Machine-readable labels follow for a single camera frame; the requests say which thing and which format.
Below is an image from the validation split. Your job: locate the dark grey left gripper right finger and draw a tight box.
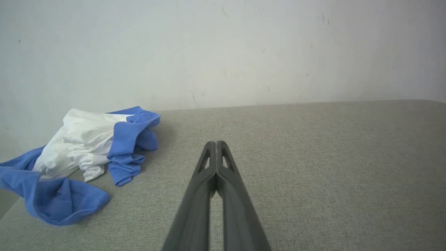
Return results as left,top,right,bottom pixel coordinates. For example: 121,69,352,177
216,140,272,251

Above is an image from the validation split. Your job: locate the blue and white raglan shirt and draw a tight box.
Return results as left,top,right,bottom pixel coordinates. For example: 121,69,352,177
0,106,161,226

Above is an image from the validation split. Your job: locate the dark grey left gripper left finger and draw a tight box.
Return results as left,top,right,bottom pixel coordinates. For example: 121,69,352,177
162,141,217,251

